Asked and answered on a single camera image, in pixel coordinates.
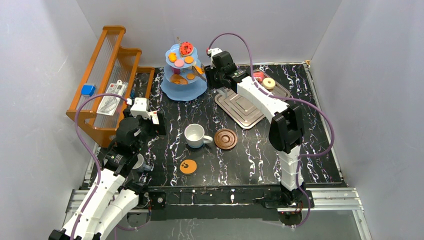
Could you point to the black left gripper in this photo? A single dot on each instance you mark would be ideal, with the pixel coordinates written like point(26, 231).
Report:
point(160, 124)

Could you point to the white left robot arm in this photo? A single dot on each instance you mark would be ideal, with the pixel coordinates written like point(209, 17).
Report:
point(111, 196)

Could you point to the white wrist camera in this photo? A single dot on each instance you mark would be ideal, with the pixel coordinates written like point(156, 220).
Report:
point(140, 107)
point(211, 52)

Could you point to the orange round coaster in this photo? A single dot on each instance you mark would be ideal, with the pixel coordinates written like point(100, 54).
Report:
point(188, 167)

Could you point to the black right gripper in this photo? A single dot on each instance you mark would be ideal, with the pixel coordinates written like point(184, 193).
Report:
point(211, 83)

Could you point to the orange fish-shaped cookie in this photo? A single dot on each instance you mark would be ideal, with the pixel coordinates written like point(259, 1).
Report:
point(172, 57)

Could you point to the round orange cookie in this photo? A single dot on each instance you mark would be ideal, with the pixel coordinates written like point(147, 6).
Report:
point(188, 60)
point(190, 77)

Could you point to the silver metal tray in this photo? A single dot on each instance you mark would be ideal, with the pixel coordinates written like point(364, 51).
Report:
point(243, 112)

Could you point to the orange wooden tiered rack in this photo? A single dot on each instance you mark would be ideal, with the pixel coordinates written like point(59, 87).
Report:
point(109, 63)

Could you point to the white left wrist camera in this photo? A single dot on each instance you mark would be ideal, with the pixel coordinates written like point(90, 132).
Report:
point(140, 107)

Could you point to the pink round macaron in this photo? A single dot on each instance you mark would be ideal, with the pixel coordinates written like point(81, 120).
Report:
point(179, 63)

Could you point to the blue three-tier cake stand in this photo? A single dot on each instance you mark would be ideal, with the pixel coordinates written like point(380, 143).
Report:
point(183, 93)

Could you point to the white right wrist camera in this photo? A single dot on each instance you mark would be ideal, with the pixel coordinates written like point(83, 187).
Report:
point(211, 52)

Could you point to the brown croissant pastry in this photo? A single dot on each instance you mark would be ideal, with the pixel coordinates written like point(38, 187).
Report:
point(178, 80)

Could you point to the magenta pink roll cake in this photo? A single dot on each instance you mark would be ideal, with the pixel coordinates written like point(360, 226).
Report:
point(176, 71)

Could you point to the clear ruler set package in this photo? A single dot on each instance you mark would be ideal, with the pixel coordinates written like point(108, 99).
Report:
point(109, 104)

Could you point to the white ceramic mug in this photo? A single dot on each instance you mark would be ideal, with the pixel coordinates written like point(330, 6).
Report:
point(195, 136)

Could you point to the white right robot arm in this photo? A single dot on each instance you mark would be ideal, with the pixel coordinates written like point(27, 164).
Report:
point(286, 122)

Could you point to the blue eraser block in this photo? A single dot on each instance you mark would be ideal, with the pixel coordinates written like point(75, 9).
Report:
point(88, 90)

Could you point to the brown wooden saucer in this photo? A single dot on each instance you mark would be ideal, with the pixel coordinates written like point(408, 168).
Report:
point(225, 139)

